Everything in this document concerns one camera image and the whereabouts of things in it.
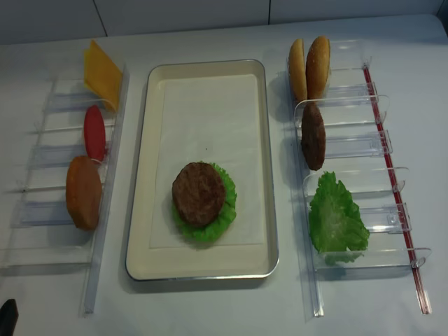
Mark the white paper tray liner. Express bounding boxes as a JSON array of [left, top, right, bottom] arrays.
[[149, 74, 265, 248]]

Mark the clear acrylic rack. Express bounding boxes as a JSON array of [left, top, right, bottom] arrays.
[[288, 40, 431, 317], [1, 70, 130, 314]]

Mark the yellow cheese slice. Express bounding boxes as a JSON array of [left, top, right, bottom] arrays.
[[84, 40, 123, 113]]

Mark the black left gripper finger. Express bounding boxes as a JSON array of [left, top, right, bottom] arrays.
[[0, 299, 18, 336]]

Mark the orange bun in left rack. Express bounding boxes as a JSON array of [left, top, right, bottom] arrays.
[[66, 156, 102, 231]]

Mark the red tomato slice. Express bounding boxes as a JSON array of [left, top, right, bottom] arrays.
[[83, 105, 106, 162]]

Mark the cream metal tray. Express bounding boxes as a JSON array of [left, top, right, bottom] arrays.
[[125, 59, 279, 281]]

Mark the right bun half, sesame crust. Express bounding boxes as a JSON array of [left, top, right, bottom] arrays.
[[306, 36, 330, 99]]

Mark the green lettuce leaf on tray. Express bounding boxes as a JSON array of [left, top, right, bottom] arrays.
[[171, 162, 237, 244]]

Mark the left bun half, pale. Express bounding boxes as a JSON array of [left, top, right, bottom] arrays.
[[288, 38, 307, 103]]

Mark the clear acrylic right rack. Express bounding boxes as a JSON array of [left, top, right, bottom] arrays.
[[288, 40, 431, 317]]

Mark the clear acrylic left rack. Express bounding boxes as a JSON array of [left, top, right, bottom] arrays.
[[1, 70, 130, 314]]

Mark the red rail strip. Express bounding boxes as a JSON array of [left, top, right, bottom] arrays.
[[363, 63, 432, 314]]

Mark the green lettuce leaf in rack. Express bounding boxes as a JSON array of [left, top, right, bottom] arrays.
[[309, 171, 370, 266]]

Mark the brown meat patty in rack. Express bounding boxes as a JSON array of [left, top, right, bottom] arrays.
[[301, 102, 326, 171]]

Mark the brown meat patty on tray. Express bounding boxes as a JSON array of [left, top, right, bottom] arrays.
[[171, 162, 226, 228]]

